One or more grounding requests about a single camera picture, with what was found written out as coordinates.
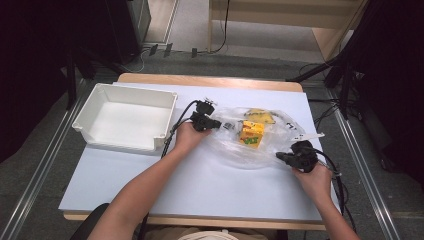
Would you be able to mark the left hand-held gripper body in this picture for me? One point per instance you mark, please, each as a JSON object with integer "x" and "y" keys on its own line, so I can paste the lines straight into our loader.
{"x": 201, "y": 120}

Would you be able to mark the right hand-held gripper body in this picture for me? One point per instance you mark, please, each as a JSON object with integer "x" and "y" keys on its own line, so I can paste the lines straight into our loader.
{"x": 305, "y": 156}

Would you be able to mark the clear plastic bag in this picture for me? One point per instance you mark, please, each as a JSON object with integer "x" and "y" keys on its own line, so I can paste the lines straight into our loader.
{"x": 233, "y": 153}

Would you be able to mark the yellow snack packet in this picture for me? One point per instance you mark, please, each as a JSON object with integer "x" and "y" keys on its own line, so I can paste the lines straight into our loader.
{"x": 252, "y": 134}

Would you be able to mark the white plastic bin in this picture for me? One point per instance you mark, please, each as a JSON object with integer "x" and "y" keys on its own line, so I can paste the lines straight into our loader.
{"x": 130, "y": 123}

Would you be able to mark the person's left hand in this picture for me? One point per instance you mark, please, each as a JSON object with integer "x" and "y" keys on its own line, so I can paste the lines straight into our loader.
{"x": 188, "y": 138}

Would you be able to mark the person's right hand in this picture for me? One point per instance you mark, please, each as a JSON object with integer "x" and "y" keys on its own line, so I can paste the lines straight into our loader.
{"x": 318, "y": 183}

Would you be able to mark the wooden table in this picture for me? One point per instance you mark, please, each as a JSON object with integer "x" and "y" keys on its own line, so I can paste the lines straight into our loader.
{"x": 200, "y": 80}

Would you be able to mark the yellow flat packet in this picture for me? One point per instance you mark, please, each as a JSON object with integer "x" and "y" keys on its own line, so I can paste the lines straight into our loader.
{"x": 261, "y": 116}

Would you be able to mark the white table cover sheet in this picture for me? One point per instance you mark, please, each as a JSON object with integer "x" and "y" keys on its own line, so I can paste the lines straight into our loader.
{"x": 216, "y": 193}

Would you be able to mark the black tripod stand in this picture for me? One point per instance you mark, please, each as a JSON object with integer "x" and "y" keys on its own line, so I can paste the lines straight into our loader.
{"x": 345, "y": 86}

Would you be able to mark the white rounded object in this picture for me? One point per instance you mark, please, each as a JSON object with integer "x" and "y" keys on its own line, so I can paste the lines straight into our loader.
{"x": 210, "y": 236}

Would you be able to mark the person's beige trousers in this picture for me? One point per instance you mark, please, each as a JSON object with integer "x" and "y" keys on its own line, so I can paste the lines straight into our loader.
{"x": 166, "y": 233}

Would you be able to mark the light wooden shelf unit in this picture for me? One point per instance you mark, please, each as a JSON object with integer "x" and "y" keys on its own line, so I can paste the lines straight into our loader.
{"x": 266, "y": 13}

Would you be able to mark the black cabinet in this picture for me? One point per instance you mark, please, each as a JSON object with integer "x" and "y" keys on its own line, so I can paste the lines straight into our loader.
{"x": 116, "y": 30}

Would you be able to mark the dark curtain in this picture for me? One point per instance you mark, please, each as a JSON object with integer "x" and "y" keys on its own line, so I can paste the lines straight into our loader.
{"x": 26, "y": 66}
{"x": 396, "y": 66}

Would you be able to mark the black metal stand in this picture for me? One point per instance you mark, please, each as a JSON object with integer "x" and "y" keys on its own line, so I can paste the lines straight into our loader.
{"x": 71, "y": 83}

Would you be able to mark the aluminium floor rail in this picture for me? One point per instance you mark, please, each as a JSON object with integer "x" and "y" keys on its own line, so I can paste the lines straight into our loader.
{"x": 366, "y": 180}
{"x": 36, "y": 173}

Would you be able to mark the small black floor bracket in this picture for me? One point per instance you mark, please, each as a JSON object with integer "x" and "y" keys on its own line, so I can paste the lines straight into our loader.
{"x": 167, "y": 49}
{"x": 194, "y": 52}
{"x": 153, "y": 50}

